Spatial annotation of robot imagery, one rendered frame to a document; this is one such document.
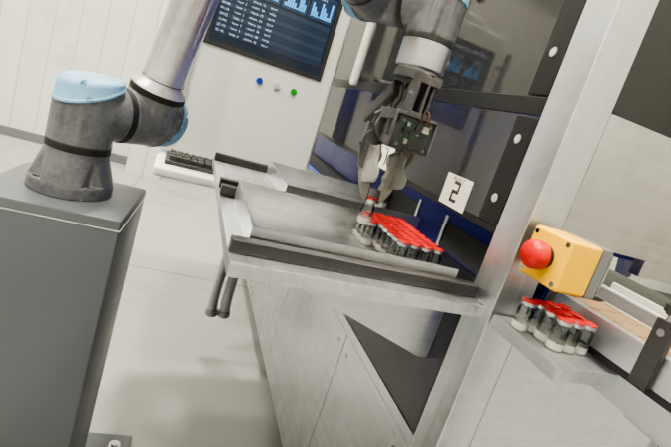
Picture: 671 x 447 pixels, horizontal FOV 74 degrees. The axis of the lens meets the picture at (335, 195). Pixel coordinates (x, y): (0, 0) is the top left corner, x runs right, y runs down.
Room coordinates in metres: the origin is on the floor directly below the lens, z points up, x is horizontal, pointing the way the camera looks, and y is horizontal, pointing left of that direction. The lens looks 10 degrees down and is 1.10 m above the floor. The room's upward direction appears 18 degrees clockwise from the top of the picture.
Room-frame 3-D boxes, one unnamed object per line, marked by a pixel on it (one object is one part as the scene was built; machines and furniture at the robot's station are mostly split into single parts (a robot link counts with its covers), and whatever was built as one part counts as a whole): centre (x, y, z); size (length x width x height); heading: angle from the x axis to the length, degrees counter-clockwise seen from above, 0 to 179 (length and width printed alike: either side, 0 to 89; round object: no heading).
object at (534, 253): (0.59, -0.28, 0.99); 0.04 x 0.04 x 0.04; 21
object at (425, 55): (0.70, -0.07, 1.21); 0.08 x 0.08 x 0.05
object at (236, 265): (0.93, 0.00, 0.87); 0.70 x 0.48 x 0.02; 21
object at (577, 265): (0.60, -0.33, 1.00); 0.08 x 0.07 x 0.07; 111
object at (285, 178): (1.11, -0.01, 0.90); 0.34 x 0.26 x 0.04; 111
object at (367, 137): (0.71, -0.03, 1.07); 0.05 x 0.02 x 0.09; 110
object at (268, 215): (0.75, -0.02, 0.90); 0.34 x 0.26 x 0.04; 110
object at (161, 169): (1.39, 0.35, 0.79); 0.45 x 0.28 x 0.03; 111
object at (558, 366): (0.60, -0.37, 0.87); 0.14 x 0.13 x 0.02; 111
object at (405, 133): (0.69, -0.07, 1.13); 0.09 x 0.08 x 0.12; 20
